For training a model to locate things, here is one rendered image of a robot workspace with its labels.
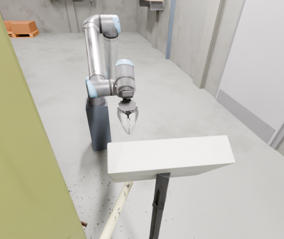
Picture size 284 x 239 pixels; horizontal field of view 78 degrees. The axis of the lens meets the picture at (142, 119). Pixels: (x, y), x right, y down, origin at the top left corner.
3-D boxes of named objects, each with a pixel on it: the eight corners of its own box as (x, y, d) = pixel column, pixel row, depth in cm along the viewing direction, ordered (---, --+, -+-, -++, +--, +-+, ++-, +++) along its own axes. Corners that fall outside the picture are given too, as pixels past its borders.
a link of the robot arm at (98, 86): (79, 10, 117) (86, 89, 85) (98, 11, 119) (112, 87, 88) (82, 27, 127) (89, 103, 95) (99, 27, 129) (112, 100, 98)
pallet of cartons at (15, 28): (39, 33, 768) (35, 20, 739) (34, 37, 694) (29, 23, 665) (4, 33, 740) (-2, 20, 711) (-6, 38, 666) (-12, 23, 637)
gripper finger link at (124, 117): (128, 137, 75) (127, 118, 79) (129, 133, 70) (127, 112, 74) (121, 138, 75) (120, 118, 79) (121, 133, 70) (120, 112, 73)
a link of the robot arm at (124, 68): (132, 70, 93) (134, 56, 85) (134, 90, 88) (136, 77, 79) (114, 69, 92) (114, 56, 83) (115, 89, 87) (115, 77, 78)
